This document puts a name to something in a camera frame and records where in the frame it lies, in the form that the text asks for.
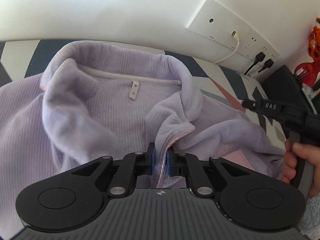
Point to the red vase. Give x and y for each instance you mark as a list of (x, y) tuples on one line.
[(307, 73)]

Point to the light blue fuzzy sleeve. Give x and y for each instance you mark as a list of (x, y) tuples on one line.
[(310, 224)]

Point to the geometric patterned table mat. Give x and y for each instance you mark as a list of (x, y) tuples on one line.
[(237, 87)]

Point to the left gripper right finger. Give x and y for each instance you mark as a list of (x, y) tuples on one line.
[(188, 166)]

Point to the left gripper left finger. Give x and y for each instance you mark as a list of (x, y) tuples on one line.
[(130, 168)]

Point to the orange flowers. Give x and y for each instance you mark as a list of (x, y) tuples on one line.
[(314, 42)]

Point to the person's right hand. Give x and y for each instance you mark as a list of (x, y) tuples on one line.
[(304, 151)]

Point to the black power plug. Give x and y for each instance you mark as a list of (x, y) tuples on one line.
[(268, 64), (258, 58)]

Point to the white wall socket panel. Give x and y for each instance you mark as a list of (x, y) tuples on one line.
[(215, 22)]

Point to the lavender ribbed jacket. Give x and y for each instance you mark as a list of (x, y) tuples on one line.
[(112, 114)]

